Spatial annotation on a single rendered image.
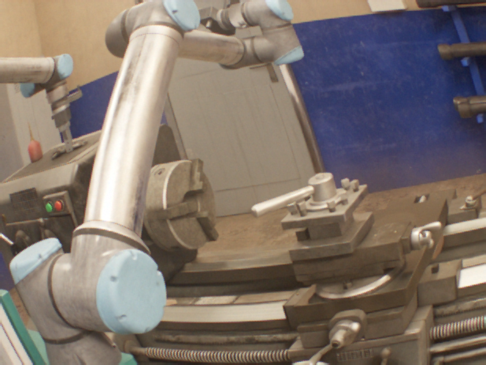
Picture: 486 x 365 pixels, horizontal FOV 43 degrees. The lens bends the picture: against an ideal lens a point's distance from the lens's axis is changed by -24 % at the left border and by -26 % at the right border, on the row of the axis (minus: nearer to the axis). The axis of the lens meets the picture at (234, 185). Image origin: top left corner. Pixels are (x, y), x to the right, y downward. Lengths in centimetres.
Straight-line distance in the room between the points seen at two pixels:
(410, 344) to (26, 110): 456
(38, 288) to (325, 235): 77
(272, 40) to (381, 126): 328
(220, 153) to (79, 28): 183
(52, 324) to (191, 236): 102
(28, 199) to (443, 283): 139
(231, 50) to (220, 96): 366
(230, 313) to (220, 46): 72
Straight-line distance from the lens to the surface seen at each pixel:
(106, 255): 119
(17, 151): 568
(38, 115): 588
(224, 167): 579
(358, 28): 506
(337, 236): 173
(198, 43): 182
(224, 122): 566
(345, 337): 164
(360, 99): 521
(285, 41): 198
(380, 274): 172
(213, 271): 246
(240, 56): 200
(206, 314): 212
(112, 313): 116
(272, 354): 199
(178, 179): 222
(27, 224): 239
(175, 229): 218
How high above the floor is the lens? 166
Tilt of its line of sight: 14 degrees down
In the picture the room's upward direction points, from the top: 18 degrees counter-clockwise
